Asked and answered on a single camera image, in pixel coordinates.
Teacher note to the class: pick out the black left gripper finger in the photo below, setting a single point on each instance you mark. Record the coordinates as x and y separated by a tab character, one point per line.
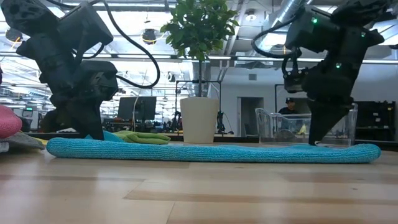
88	121

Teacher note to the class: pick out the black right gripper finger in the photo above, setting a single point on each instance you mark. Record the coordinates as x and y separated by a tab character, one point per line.
323	121

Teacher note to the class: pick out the green microfiber towel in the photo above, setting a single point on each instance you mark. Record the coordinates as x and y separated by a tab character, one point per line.
146	137

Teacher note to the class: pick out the turquoise microfiber towel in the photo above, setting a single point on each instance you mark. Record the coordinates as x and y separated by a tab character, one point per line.
217	154

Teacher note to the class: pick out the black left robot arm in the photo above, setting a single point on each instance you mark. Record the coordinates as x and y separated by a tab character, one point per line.
81	25

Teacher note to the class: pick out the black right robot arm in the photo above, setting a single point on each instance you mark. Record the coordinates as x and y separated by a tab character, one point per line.
342	25

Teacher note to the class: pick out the pink microfiber towel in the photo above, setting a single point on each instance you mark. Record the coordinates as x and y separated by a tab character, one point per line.
9	123

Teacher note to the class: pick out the grey microfiber towel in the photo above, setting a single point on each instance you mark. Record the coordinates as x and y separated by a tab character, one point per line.
21	141

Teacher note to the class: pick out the person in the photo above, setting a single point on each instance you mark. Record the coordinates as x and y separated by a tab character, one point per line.
289	107

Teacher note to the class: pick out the clear plastic bin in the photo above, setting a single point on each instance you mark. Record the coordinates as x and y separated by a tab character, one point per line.
280	127

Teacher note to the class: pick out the dark office monitor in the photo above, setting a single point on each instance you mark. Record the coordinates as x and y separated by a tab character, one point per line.
136	108

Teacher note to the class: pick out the black storage shelf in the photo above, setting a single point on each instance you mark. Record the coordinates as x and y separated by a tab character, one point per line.
374	119

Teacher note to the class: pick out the black ceiling dome lamp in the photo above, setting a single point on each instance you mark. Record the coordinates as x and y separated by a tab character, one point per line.
149	35

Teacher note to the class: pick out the white plant pot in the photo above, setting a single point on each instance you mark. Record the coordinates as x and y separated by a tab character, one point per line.
199	119

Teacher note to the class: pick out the green leafy plant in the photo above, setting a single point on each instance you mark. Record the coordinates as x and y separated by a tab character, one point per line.
199	28

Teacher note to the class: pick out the black aluminium table frame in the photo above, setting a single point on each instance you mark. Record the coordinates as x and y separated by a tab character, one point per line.
376	144

